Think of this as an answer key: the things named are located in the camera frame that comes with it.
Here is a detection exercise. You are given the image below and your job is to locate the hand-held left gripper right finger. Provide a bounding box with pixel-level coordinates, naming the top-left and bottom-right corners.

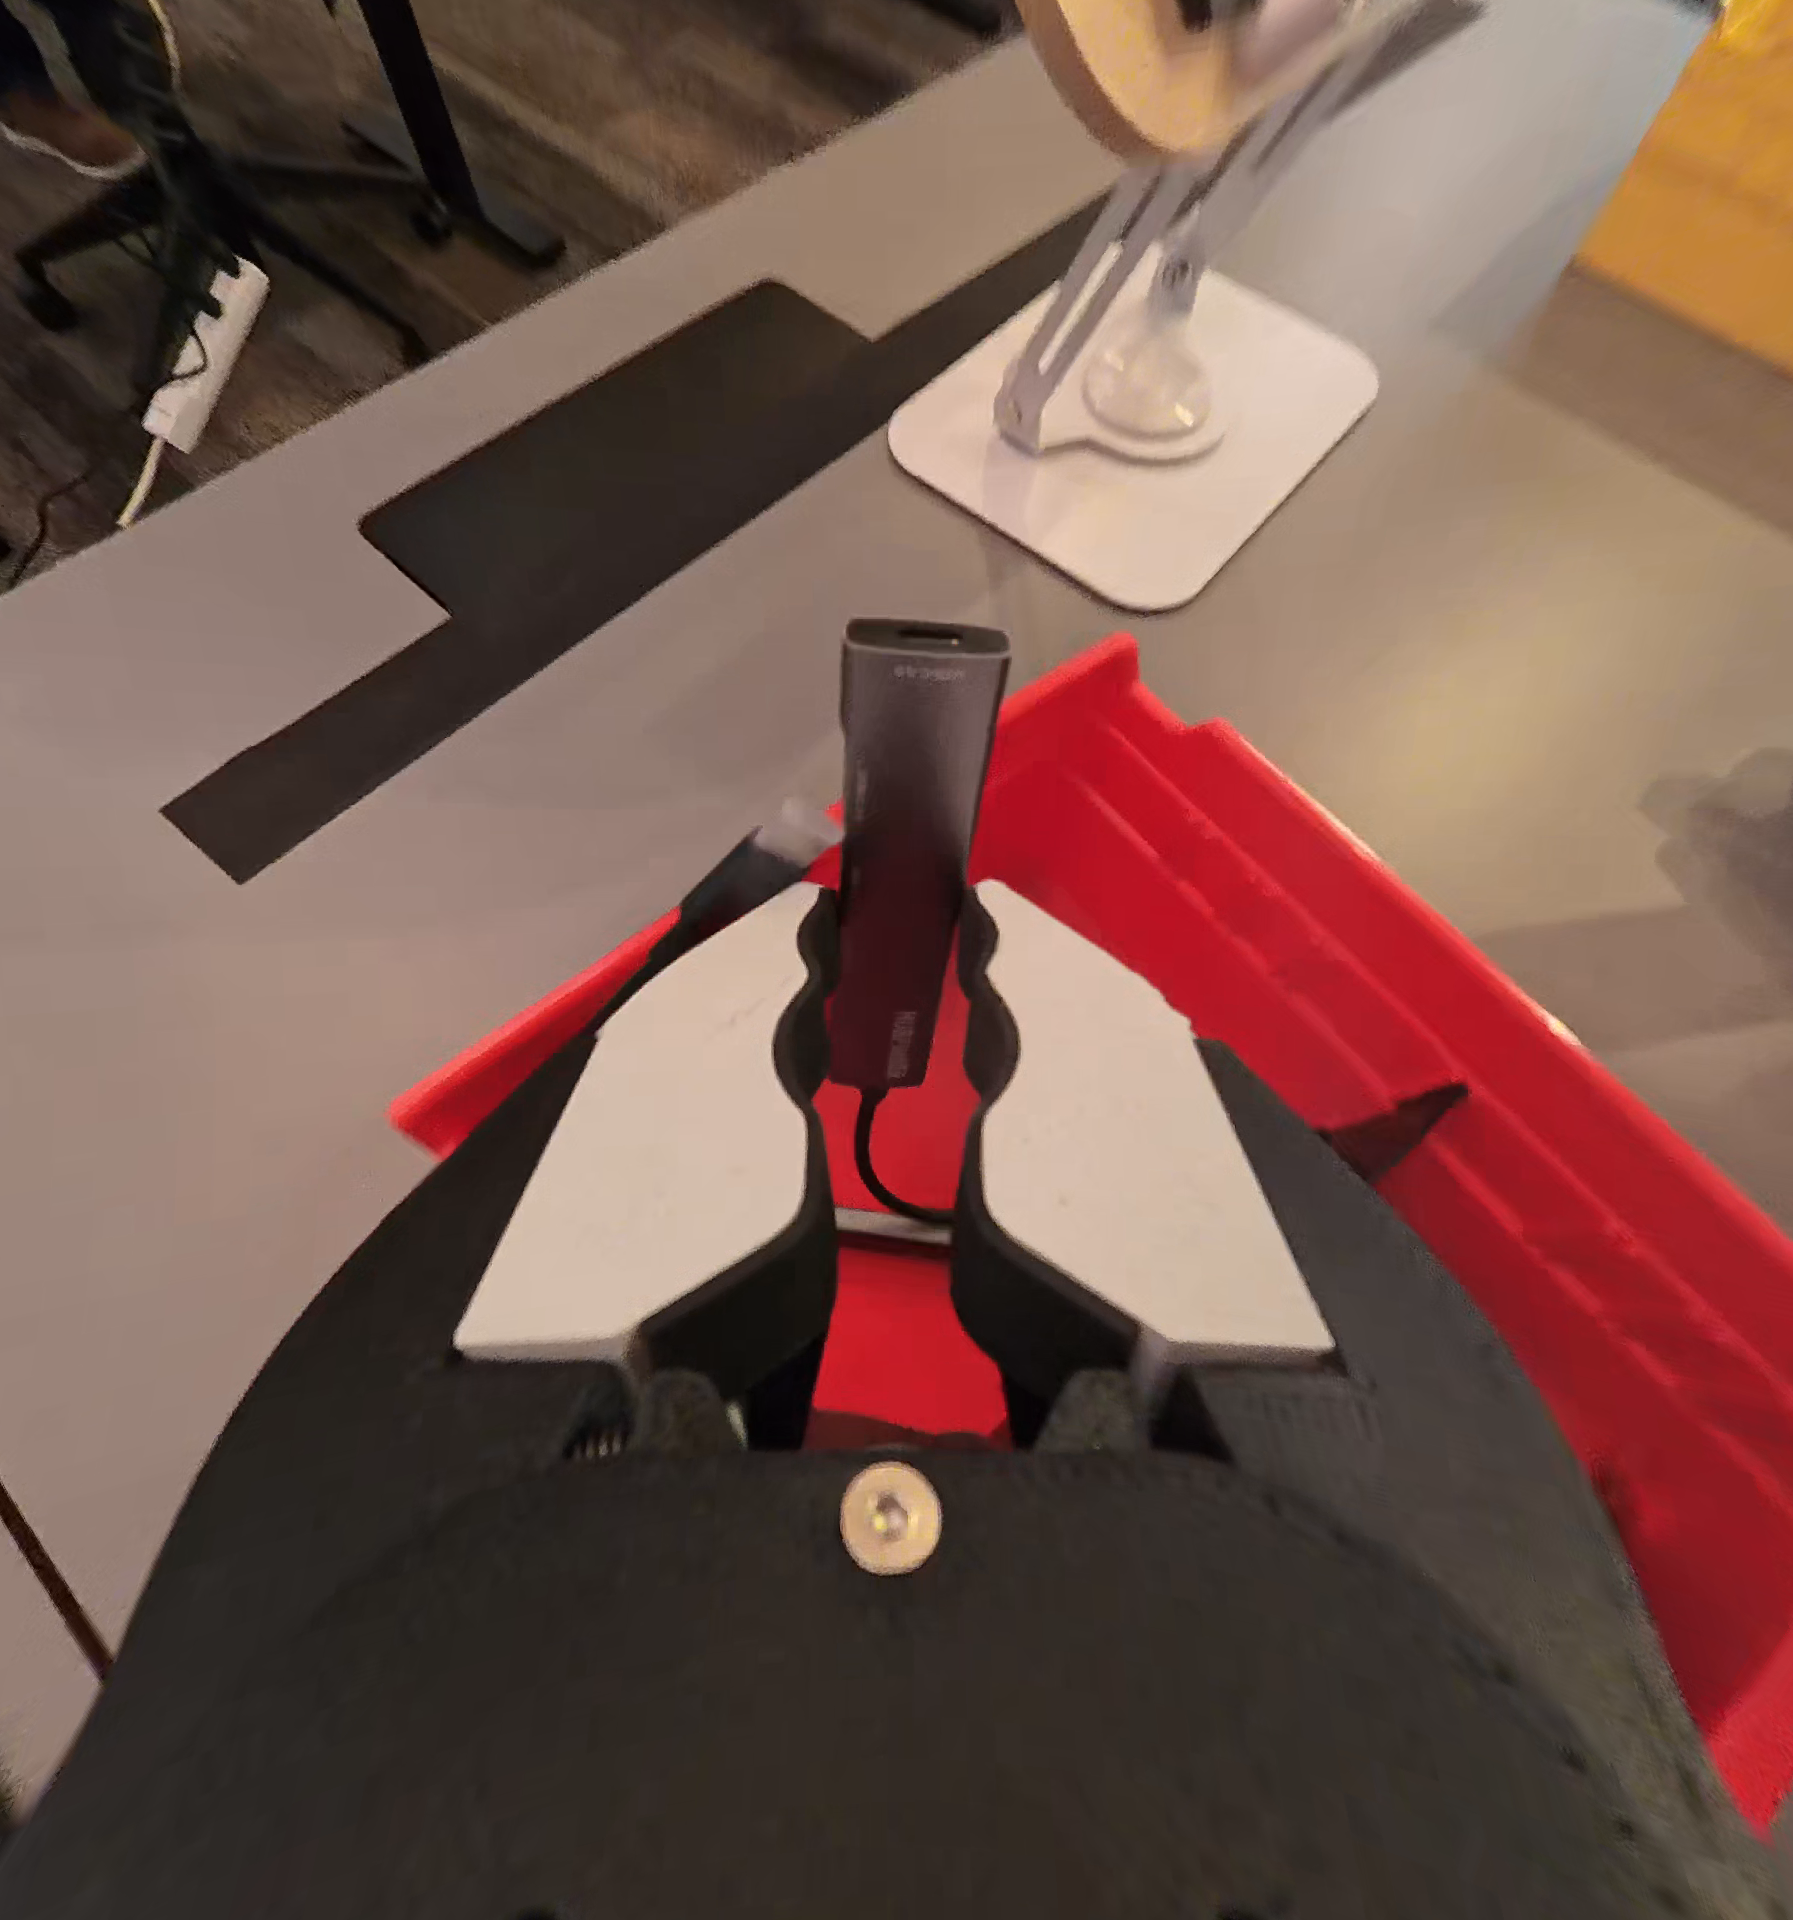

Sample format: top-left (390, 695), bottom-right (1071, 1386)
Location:
top-left (959, 879), bottom-right (1343, 1406)

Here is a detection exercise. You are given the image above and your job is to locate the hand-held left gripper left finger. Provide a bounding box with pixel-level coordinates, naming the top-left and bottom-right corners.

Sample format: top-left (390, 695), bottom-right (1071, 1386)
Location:
top-left (449, 879), bottom-right (841, 1406)

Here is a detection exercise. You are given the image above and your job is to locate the red plastic bin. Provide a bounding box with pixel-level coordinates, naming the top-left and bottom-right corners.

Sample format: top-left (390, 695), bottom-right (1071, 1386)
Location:
top-left (390, 633), bottom-right (1793, 1834)

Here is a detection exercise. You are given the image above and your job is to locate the grey usb hub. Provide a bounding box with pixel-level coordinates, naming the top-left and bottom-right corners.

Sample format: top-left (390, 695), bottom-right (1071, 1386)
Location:
top-left (597, 616), bottom-right (1015, 1227)

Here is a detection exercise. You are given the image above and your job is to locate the white metal stand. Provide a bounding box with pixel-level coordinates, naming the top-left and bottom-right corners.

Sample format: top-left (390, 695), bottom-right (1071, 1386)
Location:
top-left (889, 0), bottom-right (1488, 610)

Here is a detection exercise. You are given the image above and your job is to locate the white power strip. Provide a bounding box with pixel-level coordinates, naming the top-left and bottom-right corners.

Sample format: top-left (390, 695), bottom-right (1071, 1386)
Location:
top-left (144, 257), bottom-right (275, 452)

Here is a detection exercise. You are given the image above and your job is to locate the black desk leg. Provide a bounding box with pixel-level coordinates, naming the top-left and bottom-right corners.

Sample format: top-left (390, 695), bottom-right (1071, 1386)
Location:
top-left (330, 0), bottom-right (569, 272)

